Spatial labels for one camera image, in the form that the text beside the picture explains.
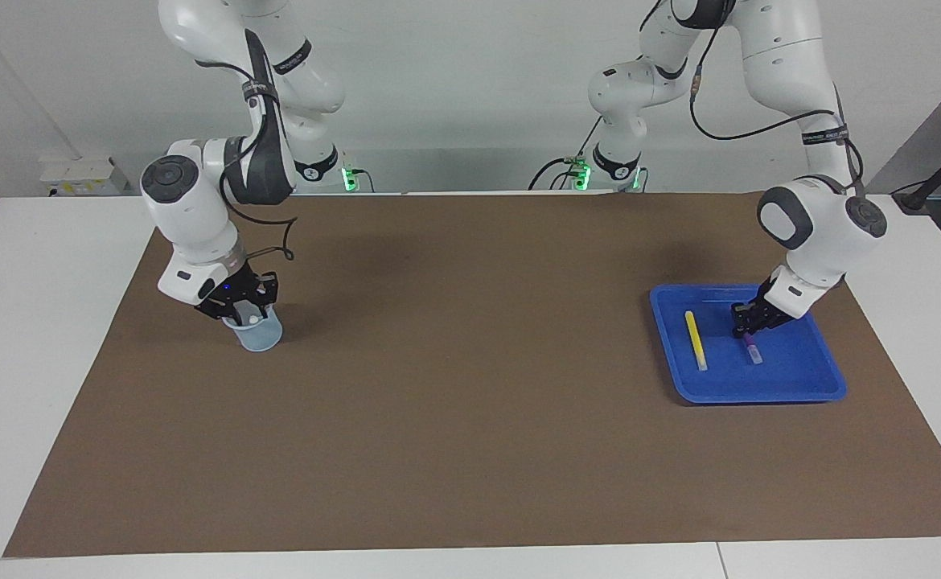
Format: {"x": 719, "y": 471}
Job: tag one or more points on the brown table mat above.
{"x": 470, "y": 402}

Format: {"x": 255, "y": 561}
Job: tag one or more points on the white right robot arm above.
{"x": 189, "y": 209}

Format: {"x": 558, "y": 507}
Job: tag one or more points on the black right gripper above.
{"x": 233, "y": 293}

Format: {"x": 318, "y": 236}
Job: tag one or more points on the yellow pen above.
{"x": 696, "y": 342}

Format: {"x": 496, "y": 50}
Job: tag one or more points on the white wall socket box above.
{"x": 80, "y": 175}

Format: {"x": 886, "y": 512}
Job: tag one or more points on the blue plastic tray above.
{"x": 792, "y": 378}

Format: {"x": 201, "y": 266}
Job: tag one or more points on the purple pen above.
{"x": 753, "y": 350}

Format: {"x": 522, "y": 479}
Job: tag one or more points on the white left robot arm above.
{"x": 824, "y": 225}

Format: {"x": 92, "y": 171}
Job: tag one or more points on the translucent plastic cup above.
{"x": 260, "y": 338}

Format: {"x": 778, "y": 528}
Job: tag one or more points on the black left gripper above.
{"x": 770, "y": 314}

